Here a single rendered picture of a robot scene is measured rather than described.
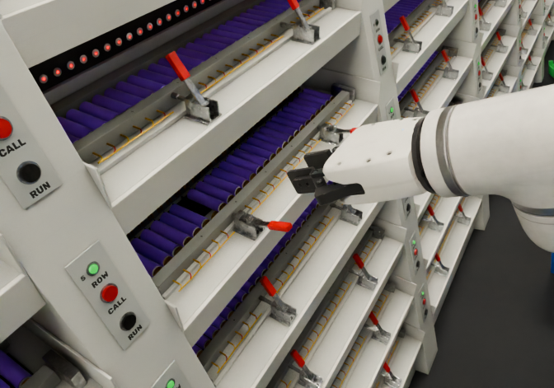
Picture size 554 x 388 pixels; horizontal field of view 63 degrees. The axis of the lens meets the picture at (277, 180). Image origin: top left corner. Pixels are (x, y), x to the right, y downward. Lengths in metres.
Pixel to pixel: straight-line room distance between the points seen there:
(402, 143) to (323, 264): 0.47
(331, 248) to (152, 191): 0.47
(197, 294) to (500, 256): 1.46
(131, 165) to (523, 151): 0.39
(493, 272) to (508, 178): 1.46
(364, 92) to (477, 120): 0.58
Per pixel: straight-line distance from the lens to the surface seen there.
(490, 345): 1.64
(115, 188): 0.51
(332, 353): 0.98
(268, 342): 0.78
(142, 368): 0.57
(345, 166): 0.45
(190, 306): 0.61
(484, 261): 1.89
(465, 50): 1.64
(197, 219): 0.68
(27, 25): 0.45
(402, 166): 0.42
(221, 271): 0.63
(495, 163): 0.40
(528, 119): 0.39
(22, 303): 0.47
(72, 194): 0.46
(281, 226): 0.62
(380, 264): 1.12
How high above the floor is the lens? 1.31
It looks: 30 degrees down
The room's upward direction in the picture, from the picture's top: 19 degrees counter-clockwise
